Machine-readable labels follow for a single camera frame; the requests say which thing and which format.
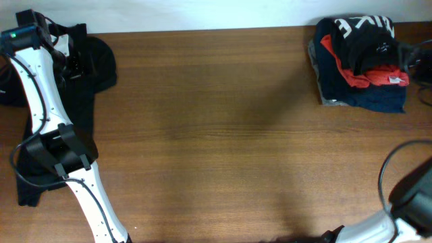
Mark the dark green t-shirt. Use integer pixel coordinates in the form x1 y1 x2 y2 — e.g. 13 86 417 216
331 16 398 76

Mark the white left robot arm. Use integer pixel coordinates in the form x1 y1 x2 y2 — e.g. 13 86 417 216
1 9 131 242

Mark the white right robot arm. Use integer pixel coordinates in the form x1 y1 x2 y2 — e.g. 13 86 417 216
307 39 431 242

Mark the red printed t-shirt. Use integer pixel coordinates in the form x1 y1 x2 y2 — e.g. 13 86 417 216
320 34 410 88

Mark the navy blue folded garment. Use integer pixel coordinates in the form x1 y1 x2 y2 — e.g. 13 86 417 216
312 18 406 113

